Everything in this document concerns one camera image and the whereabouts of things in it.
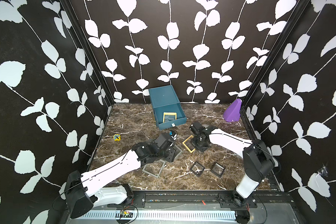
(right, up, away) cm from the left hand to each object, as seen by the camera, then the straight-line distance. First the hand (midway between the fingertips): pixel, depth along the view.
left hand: (174, 150), depth 74 cm
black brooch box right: (+27, -15, +12) cm, 33 cm away
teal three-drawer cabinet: (-5, +23, +21) cm, 31 cm away
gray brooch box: (+2, -5, +16) cm, 16 cm away
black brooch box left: (+15, -15, +11) cm, 24 cm away
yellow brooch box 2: (+9, +1, +16) cm, 18 cm away
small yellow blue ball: (-41, +3, +24) cm, 48 cm away
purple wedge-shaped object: (+44, +21, +30) cm, 57 cm away
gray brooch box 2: (-12, -14, +11) cm, 22 cm away
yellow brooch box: (-4, +18, +19) cm, 27 cm away
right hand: (+11, 0, +15) cm, 19 cm away
